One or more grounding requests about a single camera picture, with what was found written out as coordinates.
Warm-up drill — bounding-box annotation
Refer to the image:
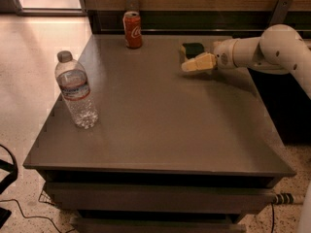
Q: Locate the red cola can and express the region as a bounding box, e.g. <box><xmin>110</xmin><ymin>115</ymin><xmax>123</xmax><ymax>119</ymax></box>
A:
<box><xmin>122</xmin><ymin>11</ymin><xmax>142</xmax><ymax>49</ymax></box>

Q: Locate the clear plastic water bottle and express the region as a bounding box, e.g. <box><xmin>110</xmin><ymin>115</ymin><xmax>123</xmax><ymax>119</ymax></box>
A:
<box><xmin>54</xmin><ymin>50</ymin><xmax>99</xmax><ymax>129</ymax></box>

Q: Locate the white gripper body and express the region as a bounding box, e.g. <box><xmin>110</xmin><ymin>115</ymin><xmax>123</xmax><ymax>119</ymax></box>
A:
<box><xmin>213</xmin><ymin>39</ymin><xmax>237</xmax><ymax>69</ymax></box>

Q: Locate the black chair base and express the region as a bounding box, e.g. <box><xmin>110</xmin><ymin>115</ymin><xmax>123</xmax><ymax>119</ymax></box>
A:
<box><xmin>0</xmin><ymin>145</ymin><xmax>18</xmax><ymax>229</ymax></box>

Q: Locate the right metal wall bracket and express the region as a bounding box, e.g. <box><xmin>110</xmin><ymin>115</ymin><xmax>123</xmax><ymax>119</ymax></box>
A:
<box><xmin>268</xmin><ymin>0</ymin><xmax>293</xmax><ymax>26</ymax></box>

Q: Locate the striped cable plug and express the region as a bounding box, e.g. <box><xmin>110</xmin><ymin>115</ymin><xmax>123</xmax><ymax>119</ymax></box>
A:
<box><xmin>273</xmin><ymin>193</ymin><xmax>304</xmax><ymax>205</ymax></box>

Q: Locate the grey drawer cabinet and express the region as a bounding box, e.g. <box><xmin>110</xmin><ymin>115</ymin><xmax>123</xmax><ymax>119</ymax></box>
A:
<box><xmin>24</xmin><ymin>35</ymin><xmax>293</xmax><ymax>225</ymax></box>

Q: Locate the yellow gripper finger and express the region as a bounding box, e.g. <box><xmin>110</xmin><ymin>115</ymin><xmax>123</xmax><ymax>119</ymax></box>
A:
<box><xmin>182</xmin><ymin>52</ymin><xmax>216</xmax><ymax>72</ymax></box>

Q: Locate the window frame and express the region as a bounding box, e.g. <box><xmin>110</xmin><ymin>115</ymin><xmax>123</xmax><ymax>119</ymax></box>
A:
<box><xmin>6</xmin><ymin>0</ymin><xmax>87</xmax><ymax>17</ymax></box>

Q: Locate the metal wall bracket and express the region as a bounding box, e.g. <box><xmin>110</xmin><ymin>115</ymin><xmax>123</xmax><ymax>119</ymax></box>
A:
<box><xmin>125</xmin><ymin>0</ymin><xmax>139</xmax><ymax>13</ymax></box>
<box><xmin>268</xmin><ymin>0</ymin><xmax>293</xmax><ymax>26</ymax></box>

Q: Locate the green and yellow sponge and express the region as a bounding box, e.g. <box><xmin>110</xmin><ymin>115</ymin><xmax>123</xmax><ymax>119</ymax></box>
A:
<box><xmin>180</xmin><ymin>43</ymin><xmax>205</xmax><ymax>62</ymax></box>

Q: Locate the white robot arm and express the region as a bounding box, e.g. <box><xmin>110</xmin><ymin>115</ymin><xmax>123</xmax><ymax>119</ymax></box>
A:
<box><xmin>181</xmin><ymin>24</ymin><xmax>311</xmax><ymax>98</ymax></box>

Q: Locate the grey drawer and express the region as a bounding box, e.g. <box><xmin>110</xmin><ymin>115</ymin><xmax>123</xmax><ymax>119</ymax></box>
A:
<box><xmin>70</xmin><ymin>217</ymin><xmax>246</xmax><ymax>233</ymax></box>
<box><xmin>47</xmin><ymin>183</ymin><xmax>274</xmax><ymax>215</ymax></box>

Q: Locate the left metal wall bracket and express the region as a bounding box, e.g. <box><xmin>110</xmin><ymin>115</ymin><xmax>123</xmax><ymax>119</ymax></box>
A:
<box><xmin>125</xmin><ymin>0</ymin><xmax>139</xmax><ymax>13</ymax></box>

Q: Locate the black cable on floor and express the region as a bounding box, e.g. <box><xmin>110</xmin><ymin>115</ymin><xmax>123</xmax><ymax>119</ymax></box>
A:
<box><xmin>0</xmin><ymin>198</ymin><xmax>76</xmax><ymax>233</ymax></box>

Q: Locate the lower grey drawer front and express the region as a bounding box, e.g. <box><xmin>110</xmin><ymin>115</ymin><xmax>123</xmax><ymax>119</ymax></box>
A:
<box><xmin>70</xmin><ymin>217</ymin><xmax>246</xmax><ymax>233</ymax></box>

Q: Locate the upper grey drawer front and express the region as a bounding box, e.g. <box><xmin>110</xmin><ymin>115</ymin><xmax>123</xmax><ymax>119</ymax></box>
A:
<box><xmin>47</xmin><ymin>183</ymin><xmax>274</xmax><ymax>215</ymax></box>

